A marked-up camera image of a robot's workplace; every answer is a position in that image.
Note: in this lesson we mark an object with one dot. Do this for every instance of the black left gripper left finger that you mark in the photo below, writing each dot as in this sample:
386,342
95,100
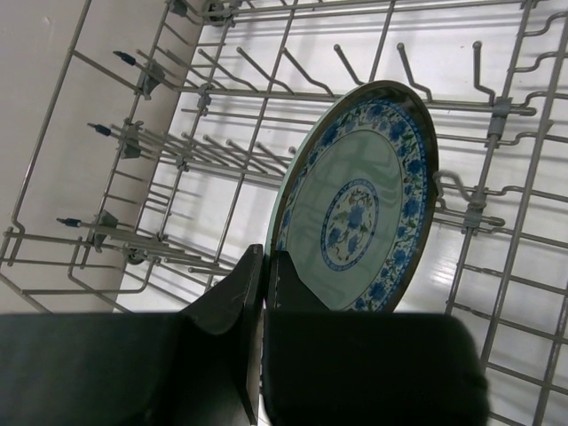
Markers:
199,366

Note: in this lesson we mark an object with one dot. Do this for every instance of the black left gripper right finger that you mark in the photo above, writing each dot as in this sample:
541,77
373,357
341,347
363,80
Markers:
323,367

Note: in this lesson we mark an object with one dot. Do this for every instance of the blue floral plate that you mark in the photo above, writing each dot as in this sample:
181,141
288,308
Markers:
355,207

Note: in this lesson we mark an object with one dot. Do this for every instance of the grey wire dish rack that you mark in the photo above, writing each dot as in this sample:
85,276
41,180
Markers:
143,144

